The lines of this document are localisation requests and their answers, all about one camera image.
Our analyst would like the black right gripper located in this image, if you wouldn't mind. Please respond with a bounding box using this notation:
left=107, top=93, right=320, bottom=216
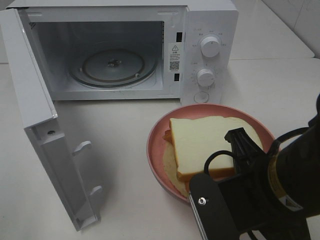
left=218, top=127, right=310, bottom=240

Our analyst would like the white bread slice top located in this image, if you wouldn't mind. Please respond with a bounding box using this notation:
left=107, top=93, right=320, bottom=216
left=169, top=116, right=263, bottom=182

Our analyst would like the round door release button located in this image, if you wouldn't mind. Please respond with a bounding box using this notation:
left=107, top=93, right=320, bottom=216
left=193, top=91, right=210, bottom=104

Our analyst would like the pink round plate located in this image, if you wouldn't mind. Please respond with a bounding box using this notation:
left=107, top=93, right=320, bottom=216
left=146, top=103, right=275, bottom=205

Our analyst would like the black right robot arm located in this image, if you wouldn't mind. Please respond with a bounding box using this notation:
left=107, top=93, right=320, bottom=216
left=219, top=115, right=320, bottom=240

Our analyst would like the lower white timer knob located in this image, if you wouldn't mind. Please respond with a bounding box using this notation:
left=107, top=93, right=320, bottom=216
left=196, top=68, right=216, bottom=87

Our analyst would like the upper white power knob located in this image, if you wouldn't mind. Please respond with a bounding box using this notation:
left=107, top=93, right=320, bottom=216
left=200, top=34, right=222, bottom=58

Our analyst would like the white microwave oven body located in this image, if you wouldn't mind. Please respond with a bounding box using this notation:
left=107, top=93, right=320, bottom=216
left=5, top=0, right=238, bottom=104

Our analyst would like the white warning label sticker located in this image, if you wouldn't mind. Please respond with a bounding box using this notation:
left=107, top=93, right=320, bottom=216
left=167, top=42, right=184, bottom=72

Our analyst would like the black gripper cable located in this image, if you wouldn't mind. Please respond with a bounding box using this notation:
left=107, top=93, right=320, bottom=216
left=202, top=149, right=237, bottom=176

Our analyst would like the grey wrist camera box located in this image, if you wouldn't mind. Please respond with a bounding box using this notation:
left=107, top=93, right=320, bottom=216
left=188, top=173, right=240, bottom=240

